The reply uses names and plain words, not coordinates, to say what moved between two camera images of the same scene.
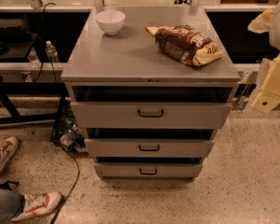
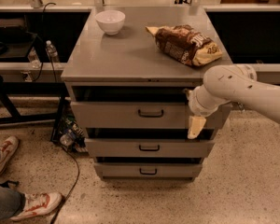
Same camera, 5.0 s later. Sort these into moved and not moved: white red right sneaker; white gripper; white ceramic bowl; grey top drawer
Moved: white gripper
Not moved: white ceramic bowl; white red right sneaker; grey top drawer
